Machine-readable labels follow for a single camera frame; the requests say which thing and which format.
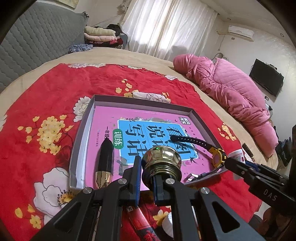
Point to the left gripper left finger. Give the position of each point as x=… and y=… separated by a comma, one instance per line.
x=95, y=214

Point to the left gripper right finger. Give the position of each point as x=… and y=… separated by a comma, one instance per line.
x=200, y=214

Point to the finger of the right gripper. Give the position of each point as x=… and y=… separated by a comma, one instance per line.
x=266, y=171
x=239, y=168

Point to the black yellow wristwatch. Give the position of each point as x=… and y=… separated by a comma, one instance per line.
x=218, y=156

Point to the white round jar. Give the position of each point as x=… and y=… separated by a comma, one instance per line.
x=167, y=225

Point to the black gold lipstick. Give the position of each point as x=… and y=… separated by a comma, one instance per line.
x=105, y=159

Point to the red cylindrical battery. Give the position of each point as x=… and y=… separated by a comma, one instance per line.
x=140, y=224

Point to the small white pill bottle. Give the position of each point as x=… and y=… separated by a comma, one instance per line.
x=237, y=155

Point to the beige bed sheet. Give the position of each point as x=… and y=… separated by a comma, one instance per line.
x=124, y=57

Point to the pink exercise book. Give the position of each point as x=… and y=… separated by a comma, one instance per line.
x=134, y=131

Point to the pink quilted duvet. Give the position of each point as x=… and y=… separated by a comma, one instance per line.
x=235, y=91

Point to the grey cardboard box tray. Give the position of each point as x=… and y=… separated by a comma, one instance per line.
x=83, y=114

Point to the black television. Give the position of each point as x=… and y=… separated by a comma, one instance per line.
x=267, y=77

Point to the red floral blanket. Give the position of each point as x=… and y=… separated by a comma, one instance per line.
x=38, y=132

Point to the white air conditioner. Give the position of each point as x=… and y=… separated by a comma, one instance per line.
x=243, y=32

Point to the white curtain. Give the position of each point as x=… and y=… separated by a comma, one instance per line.
x=166, y=29

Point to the folded clothes pile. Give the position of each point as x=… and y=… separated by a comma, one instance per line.
x=112, y=36

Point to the blue patterned cloth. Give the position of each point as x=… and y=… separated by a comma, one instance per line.
x=80, y=48

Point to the grey quilted headboard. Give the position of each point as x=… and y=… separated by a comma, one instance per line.
x=44, y=32

